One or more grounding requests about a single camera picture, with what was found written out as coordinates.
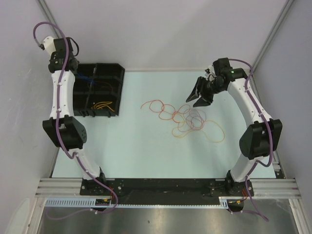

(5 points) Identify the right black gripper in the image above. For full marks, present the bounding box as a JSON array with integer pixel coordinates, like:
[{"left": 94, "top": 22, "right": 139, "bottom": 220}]
[{"left": 186, "top": 76, "right": 225, "bottom": 108}]

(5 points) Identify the blue thin cable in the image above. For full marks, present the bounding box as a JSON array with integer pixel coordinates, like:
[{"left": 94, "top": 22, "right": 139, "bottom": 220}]
[{"left": 74, "top": 72, "right": 97, "bottom": 86}]

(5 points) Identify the red thin cable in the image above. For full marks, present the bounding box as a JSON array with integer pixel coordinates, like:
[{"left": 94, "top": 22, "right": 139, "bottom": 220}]
[{"left": 140, "top": 99, "right": 193, "bottom": 124}]

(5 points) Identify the yellow thin cable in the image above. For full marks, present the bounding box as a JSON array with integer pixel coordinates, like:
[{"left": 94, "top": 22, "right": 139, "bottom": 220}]
[{"left": 90, "top": 100, "right": 115, "bottom": 112}]

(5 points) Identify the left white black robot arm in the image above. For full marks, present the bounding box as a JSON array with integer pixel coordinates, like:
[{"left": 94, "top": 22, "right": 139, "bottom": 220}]
[{"left": 42, "top": 36, "right": 108, "bottom": 195}]

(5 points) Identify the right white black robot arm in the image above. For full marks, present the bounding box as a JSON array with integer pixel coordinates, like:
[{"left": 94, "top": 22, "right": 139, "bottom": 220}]
[{"left": 186, "top": 58, "right": 282, "bottom": 195}]

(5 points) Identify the black compartment tray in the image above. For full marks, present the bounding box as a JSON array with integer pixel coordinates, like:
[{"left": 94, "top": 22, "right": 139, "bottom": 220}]
[{"left": 73, "top": 63, "right": 125, "bottom": 117}]

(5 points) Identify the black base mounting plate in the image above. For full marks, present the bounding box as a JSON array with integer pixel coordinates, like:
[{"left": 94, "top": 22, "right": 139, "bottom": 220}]
[{"left": 79, "top": 177, "right": 254, "bottom": 207}]

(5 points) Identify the pink thin cable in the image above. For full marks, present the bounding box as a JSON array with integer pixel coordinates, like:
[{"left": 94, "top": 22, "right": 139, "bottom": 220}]
[{"left": 186, "top": 109, "right": 205, "bottom": 131}]

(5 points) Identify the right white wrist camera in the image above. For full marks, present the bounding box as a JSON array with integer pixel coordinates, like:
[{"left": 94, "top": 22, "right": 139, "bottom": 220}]
[{"left": 205, "top": 65, "right": 216, "bottom": 81}]

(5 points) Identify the orange thin cable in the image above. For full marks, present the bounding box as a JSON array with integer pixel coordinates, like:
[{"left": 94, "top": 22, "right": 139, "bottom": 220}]
[{"left": 172, "top": 102, "right": 225, "bottom": 143}]

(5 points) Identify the aluminium frame rail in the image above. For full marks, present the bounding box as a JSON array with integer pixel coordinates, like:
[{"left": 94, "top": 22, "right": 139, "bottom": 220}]
[{"left": 36, "top": 178, "right": 301, "bottom": 199}]

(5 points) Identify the white slotted cable duct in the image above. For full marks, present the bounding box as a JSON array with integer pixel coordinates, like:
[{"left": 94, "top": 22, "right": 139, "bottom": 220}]
[{"left": 45, "top": 198, "right": 228, "bottom": 209}]

